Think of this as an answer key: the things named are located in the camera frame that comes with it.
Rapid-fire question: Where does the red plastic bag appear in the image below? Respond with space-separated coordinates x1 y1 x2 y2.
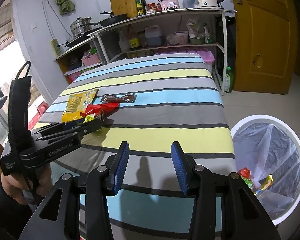
238 167 250 180

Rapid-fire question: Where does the small green candy wrapper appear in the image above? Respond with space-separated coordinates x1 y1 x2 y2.
83 113 103 127

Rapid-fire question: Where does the yellow snack bag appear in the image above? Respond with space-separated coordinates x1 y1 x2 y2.
62 88 99 122

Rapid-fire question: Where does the red wrapper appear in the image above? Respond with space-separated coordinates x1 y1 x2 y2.
80 102 120 118

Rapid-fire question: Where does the brown chocolate wrapper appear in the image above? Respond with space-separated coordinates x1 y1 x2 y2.
100 93 135 103

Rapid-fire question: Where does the gold snack wrapper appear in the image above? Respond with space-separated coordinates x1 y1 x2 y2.
254 174 274 195

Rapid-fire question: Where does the white trash bin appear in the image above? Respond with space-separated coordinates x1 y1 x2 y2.
231 114 300 225

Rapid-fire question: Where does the white kitchen shelf unit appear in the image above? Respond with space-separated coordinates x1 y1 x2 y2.
55 8 235 89

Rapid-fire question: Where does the person's left hand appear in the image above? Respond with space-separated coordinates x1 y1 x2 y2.
1 164 52 205

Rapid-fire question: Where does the striped tablecloth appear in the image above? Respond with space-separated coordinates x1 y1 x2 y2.
33 53 235 239

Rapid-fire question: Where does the green detergent bottle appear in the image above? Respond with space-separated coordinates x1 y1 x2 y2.
224 66 235 93

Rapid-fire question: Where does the pink plastic basket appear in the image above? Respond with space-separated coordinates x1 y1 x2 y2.
82 53 101 66

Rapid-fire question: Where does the yellow power strip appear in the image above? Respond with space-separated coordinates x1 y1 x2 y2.
50 38 62 57

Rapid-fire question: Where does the pink lidded storage box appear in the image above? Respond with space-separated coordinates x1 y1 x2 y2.
154 48 216 74

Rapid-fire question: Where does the black induction cooker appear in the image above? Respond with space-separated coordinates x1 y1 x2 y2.
65 34 96 48

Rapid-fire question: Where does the steel steamer pot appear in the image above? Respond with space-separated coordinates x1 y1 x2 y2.
70 17 91 37

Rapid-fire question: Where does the black frying pan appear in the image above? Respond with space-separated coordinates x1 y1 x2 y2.
90 11 129 27

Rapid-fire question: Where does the brown wooden door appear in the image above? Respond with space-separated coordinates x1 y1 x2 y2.
233 0 299 94

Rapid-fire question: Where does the green sauce bottle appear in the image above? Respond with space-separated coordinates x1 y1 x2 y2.
135 0 144 16

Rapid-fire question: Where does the pink utensil holder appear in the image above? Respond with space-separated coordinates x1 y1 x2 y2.
160 0 180 11

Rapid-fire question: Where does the dark soy sauce bottle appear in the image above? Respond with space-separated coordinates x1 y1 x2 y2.
140 0 147 15

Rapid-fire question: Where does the wooden cutting board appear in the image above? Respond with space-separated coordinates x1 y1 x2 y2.
110 0 138 18

